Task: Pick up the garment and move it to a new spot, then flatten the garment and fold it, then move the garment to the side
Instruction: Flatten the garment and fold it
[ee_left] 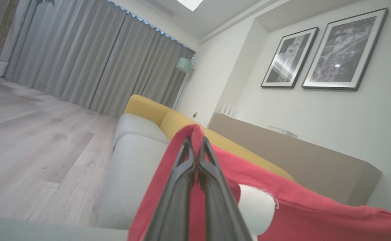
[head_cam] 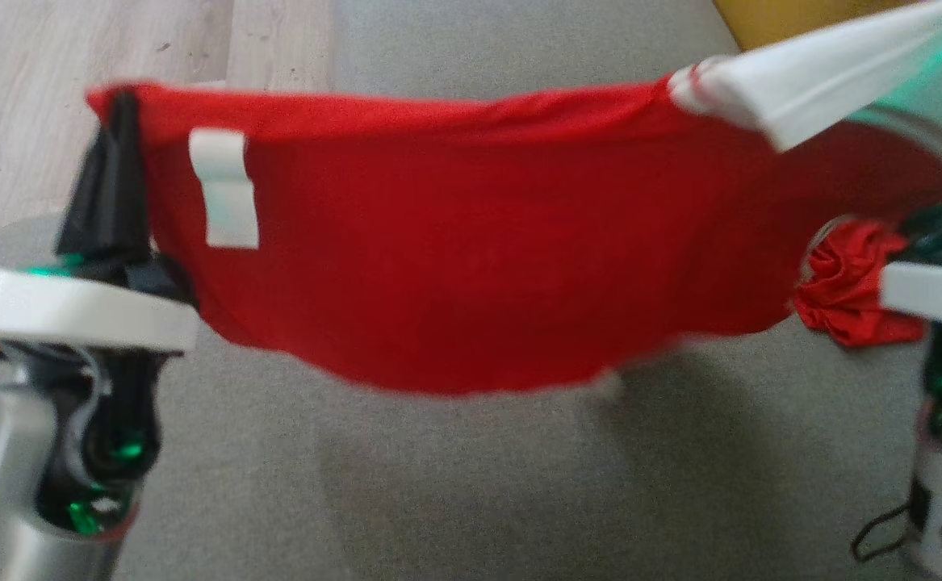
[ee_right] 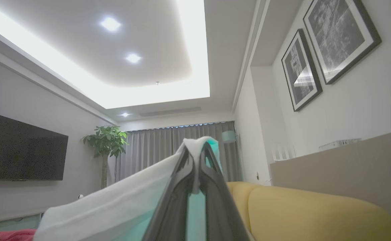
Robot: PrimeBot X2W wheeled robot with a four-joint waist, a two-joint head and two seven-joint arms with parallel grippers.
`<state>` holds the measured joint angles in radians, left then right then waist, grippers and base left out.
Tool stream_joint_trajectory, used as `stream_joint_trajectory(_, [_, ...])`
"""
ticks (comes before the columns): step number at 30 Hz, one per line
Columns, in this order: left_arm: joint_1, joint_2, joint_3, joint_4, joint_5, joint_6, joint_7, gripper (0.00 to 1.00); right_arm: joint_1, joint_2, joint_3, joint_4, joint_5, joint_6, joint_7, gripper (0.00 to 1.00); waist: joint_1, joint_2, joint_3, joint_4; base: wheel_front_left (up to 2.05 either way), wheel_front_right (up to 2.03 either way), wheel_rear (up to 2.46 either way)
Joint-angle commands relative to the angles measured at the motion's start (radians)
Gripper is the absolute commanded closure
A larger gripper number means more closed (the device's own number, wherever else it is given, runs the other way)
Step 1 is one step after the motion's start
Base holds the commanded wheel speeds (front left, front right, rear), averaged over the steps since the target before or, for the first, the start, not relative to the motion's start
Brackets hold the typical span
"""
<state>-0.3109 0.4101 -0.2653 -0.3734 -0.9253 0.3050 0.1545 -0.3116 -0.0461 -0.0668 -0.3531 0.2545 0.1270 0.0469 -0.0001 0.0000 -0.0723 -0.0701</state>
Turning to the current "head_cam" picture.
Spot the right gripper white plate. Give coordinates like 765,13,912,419
881,56,942,333

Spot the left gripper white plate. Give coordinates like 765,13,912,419
0,95,201,356

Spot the red jersey with white label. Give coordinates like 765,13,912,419
86,0,942,398

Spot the big yellow sofa back cushion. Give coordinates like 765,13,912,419
713,0,936,52

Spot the large grey sofa seat cushion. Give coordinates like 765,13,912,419
0,211,942,581

